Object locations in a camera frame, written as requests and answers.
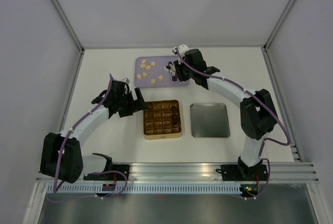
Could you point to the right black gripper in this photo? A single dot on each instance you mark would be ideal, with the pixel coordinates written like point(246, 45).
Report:
point(178, 65)

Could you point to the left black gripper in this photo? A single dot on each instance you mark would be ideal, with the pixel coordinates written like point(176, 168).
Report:
point(136, 105)

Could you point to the gold chocolate box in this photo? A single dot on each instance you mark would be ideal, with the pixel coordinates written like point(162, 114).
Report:
point(157, 120)

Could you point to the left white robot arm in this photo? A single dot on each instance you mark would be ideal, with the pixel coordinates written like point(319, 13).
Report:
point(62, 158)

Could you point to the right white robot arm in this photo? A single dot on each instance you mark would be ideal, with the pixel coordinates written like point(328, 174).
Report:
point(257, 111)

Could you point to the purple plastic tray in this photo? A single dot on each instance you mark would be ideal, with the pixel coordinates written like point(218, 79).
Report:
point(154, 72)

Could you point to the silver tin lid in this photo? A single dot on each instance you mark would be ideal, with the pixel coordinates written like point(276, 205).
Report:
point(209, 120)

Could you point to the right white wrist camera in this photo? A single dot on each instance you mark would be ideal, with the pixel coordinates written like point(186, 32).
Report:
point(180, 50)

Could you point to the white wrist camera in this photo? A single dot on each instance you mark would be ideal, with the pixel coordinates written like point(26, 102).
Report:
point(126, 80)
point(180, 50)

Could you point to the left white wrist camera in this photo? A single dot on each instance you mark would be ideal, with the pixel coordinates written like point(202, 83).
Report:
point(126, 80)

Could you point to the white slotted cable duct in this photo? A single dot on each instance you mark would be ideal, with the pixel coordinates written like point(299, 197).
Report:
point(152, 188)

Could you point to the left aluminium frame post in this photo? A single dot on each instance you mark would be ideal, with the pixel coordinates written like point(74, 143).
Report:
point(66, 23)

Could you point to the aluminium frame post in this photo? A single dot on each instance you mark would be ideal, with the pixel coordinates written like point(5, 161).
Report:
point(66, 23)
point(282, 18)

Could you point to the right aluminium frame post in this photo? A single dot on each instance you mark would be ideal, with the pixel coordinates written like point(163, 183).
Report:
point(282, 18)

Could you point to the aluminium mounting rail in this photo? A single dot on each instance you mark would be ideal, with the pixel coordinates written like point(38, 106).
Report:
point(281, 172)

